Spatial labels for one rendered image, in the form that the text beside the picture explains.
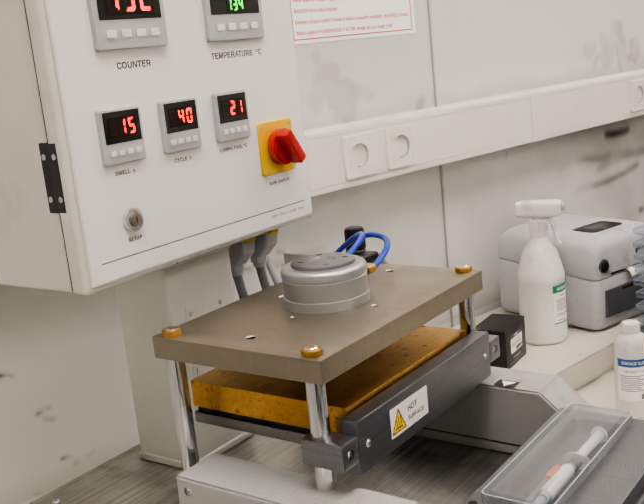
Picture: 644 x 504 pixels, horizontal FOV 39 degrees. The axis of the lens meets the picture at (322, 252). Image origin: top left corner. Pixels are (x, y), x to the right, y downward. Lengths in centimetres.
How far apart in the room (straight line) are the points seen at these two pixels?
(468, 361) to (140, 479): 35
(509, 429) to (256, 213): 33
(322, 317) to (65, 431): 59
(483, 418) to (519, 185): 105
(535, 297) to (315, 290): 86
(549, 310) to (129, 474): 87
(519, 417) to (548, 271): 71
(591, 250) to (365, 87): 48
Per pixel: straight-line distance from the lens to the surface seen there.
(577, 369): 155
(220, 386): 80
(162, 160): 85
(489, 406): 92
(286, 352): 70
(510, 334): 152
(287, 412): 76
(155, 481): 95
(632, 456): 78
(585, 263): 166
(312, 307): 79
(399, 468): 91
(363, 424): 71
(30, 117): 81
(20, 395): 125
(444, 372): 82
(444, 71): 172
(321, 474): 72
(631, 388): 143
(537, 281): 159
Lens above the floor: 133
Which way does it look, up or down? 13 degrees down
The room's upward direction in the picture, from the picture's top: 6 degrees counter-clockwise
